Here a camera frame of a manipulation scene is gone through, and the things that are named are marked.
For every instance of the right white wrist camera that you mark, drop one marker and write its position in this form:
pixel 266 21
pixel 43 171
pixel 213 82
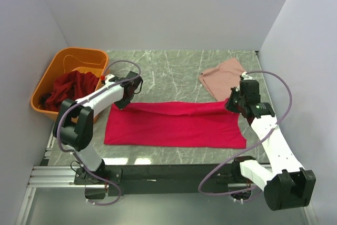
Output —
pixel 243 75

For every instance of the orange plastic basket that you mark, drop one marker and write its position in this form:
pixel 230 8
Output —
pixel 69 59

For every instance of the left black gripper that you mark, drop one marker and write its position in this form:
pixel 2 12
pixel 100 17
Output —
pixel 122 103

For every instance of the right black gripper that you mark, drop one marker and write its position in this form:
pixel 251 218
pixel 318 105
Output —
pixel 231 103

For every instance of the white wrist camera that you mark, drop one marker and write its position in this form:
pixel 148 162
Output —
pixel 243 75
pixel 104 79

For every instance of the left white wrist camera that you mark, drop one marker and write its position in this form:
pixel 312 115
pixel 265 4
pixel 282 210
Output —
pixel 104 79

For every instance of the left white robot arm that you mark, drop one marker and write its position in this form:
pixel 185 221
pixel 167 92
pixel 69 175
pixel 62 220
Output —
pixel 73 128

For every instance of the folded light pink t shirt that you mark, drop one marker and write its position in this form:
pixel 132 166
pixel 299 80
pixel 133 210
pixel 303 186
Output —
pixel 219 80

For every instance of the black base beam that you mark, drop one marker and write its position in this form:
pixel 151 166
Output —
pixel 178 178

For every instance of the dark red t shirt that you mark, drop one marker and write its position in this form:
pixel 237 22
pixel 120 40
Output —
pixel 72 85

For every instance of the bright pink t shirt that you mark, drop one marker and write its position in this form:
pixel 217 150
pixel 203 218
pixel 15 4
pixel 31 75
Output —
pixel 174 124

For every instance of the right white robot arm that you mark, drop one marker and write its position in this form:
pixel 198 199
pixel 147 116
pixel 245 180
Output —
pixel 287 184

